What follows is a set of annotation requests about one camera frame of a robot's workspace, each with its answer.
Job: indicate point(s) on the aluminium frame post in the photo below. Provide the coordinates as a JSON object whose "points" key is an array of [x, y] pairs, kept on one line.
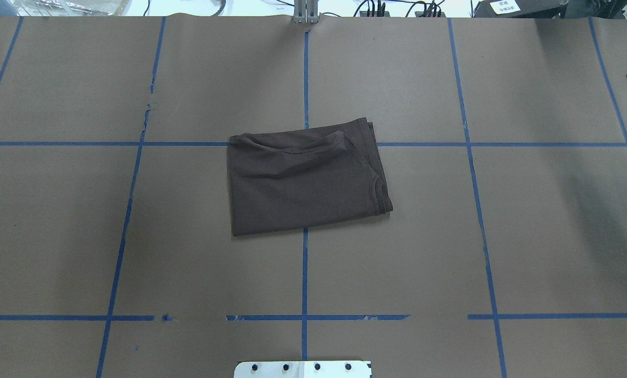
{"points": [[306, 12]]}

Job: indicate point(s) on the dark brown t-shirt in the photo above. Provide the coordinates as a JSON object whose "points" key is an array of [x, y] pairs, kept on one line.
{"points": [[307, 178]]}

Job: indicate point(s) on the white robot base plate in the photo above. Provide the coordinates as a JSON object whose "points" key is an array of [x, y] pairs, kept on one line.
{"points": [[322, 368]]}

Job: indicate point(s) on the black box white label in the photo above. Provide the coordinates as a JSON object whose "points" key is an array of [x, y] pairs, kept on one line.
{"points": [[520, 9]]}

